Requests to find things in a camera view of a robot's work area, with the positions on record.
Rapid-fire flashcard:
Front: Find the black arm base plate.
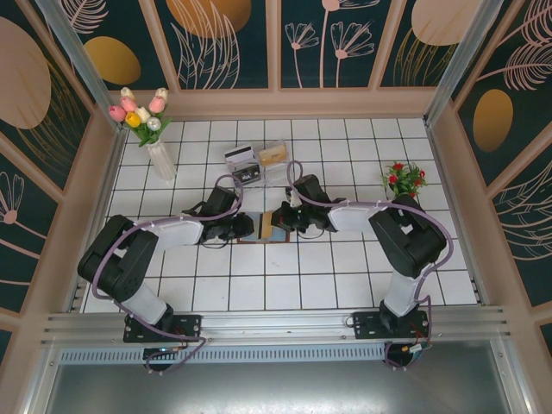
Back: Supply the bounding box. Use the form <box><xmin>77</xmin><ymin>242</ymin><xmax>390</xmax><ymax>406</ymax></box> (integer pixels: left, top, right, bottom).
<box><xmin>123</xmin><ymin>313</ymin><xmax>204</xmax><ymax>344</ymax></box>
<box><xmin>352</xmin><ymin>310</ymin><xmax>432</xmax><ymax>342</ymax></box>

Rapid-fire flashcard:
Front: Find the white ribbed vase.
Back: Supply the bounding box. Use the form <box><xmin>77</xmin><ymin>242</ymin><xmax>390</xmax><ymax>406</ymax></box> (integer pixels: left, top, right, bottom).
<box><xmin>146</xmin><ymin>141</ymin><xmax>179</xmax><ymax>181</ymax></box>

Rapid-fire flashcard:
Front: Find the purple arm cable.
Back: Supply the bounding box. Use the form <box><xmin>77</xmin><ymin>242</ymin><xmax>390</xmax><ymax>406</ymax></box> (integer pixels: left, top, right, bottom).
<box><xmin>91</xmin><ymin>174</ymin><xmax>246</xmax><ymax>376</ymax></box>
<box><xmin>286</xmin><ymin>160</ymin><xmax>453</xmax><ymax>372</ymax></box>

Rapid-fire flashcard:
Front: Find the aluminium mounting rail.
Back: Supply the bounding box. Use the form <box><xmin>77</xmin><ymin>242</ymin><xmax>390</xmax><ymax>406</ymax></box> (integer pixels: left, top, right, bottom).
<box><xmin>41</xmin><ymin>305</ymin><xmax>517</xmax><ymax>348</ymax></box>

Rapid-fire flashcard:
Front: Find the slotted metal cable tray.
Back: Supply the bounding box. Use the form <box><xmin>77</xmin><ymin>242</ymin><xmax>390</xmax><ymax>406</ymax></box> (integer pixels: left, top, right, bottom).
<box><xmin>58</xmin><ymin>343</ymin><xmax>392</xmax><ymax>364</ymax></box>

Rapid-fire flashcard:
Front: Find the white card with black stripe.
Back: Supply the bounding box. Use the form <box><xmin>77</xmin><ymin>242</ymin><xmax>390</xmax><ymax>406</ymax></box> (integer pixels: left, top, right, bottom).
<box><xmin>223</xmin><ymin>144</ymin><xmax>254</xmax><ymax>166</ymax></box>

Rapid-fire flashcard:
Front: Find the clear acrylic card organizer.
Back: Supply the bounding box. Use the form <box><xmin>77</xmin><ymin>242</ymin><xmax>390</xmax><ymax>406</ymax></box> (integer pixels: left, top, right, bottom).
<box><xmin>223</xmin><ymin>138</ymin><xmax>291</xmax><ymax>191</ymax></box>

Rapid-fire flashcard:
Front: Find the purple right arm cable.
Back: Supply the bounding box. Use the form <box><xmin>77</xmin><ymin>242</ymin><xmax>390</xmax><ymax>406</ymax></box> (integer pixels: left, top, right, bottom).
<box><xmin>286</xmin><ymin>160</ymin><xmax>453</xmax><ymax>372</ymax></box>

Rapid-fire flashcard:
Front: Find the artificial tulip bouquet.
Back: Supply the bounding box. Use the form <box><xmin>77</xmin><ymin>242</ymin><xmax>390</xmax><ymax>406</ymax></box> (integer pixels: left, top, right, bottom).
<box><xmin>108</xmin><ymin>85</ymin><xmax>173</xmax><ymax>148</ymax></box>

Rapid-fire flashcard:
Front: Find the brown leather card holder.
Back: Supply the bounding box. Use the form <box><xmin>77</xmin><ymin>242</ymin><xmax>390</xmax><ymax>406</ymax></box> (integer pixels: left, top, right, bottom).
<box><xmin>235</xmin><ymin>210</ymin><xmax>291</xmax><ymax>245</ymax></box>

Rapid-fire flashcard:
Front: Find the small red flower plant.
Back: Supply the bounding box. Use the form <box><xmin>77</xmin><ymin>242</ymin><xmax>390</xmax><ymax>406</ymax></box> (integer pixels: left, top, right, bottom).
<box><xmin>381</xmin><ymin>160</ymin><xmax>430</xmax><ymax>203</ymax></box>

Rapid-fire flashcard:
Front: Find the grey metal sheet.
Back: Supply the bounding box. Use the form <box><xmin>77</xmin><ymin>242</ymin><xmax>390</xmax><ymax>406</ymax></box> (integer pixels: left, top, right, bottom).
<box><xmin>25</xmin><ymin>360</ymin><xmax>530</xmax><ymax>414</ymax></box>

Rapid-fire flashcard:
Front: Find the aluminium frame post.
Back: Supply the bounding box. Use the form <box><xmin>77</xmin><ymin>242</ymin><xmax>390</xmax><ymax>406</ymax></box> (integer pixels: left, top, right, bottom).
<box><xmin>422</xmin><ymin>0</ymin><xmax>505</xmax><ymax>127</ymax></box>
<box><xmin>34</xmin><ymin>0</ymin><xmax>130</xmax><ymax>133</ymax></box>

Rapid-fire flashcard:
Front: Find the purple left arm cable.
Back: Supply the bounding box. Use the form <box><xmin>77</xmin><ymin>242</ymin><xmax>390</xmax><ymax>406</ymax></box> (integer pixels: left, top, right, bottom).
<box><xmin>91</xmin><ymin>174</ymin><xmax>246</xmax><ymax>376</ymax></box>

